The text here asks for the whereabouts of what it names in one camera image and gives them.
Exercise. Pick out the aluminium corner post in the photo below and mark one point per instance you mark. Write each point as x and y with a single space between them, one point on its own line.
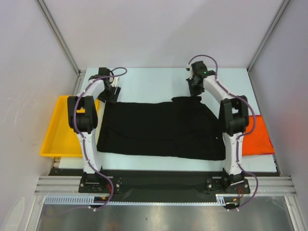
269 32
57 34

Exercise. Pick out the yellow plastic tray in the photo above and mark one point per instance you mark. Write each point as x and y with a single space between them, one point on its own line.
60 140

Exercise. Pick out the left aluminium corner post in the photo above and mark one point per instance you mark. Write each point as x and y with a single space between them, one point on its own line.
57 34

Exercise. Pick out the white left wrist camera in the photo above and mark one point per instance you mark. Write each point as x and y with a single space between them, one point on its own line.
114 81

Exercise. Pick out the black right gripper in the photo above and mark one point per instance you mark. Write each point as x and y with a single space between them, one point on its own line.
193 92

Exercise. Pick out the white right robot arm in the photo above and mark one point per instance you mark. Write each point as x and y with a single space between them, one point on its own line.
233 118

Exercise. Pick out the black t-shirt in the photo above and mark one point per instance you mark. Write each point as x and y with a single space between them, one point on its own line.
183 127

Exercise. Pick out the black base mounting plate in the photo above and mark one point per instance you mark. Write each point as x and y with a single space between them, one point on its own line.
115 174

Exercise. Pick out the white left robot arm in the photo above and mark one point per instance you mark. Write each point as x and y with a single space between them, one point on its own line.
83 120

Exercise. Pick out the right aluminium corner post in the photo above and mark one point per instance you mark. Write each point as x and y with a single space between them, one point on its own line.
269 32

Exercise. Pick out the orange folded t-shirt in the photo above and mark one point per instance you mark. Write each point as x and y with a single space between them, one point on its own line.
257 137

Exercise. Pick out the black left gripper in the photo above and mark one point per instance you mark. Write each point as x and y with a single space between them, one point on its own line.
112 97

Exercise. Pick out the aluminium frame rail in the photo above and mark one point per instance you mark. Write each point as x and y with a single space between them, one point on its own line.
262 186

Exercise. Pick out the grey slotted cable duct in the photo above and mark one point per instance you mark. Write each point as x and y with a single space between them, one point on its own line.
93 200

